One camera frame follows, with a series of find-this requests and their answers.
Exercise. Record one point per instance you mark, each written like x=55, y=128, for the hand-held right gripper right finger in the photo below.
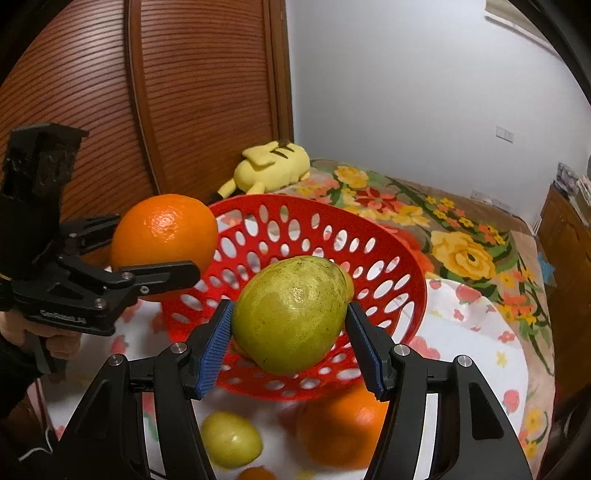
x=364, y=350

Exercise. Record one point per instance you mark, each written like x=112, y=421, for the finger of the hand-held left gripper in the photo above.
x=161, y=277
x=87, y=230

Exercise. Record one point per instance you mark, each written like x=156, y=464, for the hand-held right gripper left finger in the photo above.
x=217, y=350

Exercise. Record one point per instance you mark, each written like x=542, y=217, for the large orange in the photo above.
x=341, y=429
x=164, y=240

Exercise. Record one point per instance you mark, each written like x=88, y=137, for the red plastic basket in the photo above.
x=383, y=277

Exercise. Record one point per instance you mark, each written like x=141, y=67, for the large green guava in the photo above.
x=286, y=314

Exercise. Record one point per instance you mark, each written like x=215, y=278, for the small tangerine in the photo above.
x=256, y=474

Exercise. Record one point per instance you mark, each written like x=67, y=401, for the person's left hand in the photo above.
x=11, y=330

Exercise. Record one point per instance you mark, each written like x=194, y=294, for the floral white tablecloth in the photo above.
x=461, y=350

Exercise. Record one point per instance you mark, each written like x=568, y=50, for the floral blanket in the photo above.
x=461, y=249

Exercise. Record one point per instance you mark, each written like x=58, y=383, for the yellow plush toy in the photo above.
x=272, y=168

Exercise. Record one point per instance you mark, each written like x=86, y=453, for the wooden slatted wardrobe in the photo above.
x=184, y=92

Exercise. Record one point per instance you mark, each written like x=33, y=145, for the blue cloth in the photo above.
x=547, y=270

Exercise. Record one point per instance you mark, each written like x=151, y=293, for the wooden sideboard cabinet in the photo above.
x=565, y=240

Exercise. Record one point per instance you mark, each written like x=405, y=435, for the clear plastic storage container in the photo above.
x=568, y=177

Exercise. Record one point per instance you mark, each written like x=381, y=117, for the wall switch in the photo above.
x=504, y=134

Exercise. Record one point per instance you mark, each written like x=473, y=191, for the wall air conditioner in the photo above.
x=521, y=32

